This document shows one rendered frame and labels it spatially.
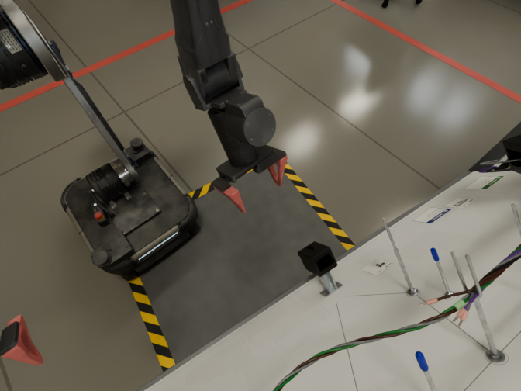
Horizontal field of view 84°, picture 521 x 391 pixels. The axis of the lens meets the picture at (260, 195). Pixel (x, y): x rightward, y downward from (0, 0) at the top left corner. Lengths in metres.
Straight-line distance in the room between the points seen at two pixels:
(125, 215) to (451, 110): 2.35
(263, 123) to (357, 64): 2.41
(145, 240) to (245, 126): 1.17
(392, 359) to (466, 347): 0.09
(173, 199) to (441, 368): 1.36
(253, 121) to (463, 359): 0.40
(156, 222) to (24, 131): 1.45
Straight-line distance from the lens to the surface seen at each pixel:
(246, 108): 0.42
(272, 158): 0.54
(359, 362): 0.50
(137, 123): 2.35
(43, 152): 2.49
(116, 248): 1.51
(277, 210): 1.75
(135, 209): 1.59
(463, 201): 0.86
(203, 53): 0.44
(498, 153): 1.04
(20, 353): 0.57
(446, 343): 0.49
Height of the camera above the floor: 1.56
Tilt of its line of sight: 60 degrees down
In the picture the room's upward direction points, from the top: straight up
